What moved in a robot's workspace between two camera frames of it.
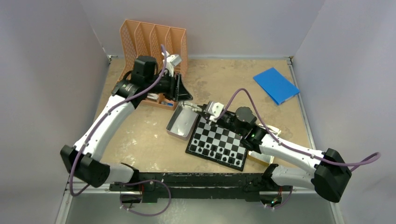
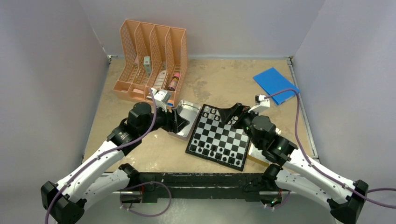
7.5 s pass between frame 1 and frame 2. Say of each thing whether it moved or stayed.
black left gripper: moved
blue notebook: stayed
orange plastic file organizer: stayed
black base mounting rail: stayed
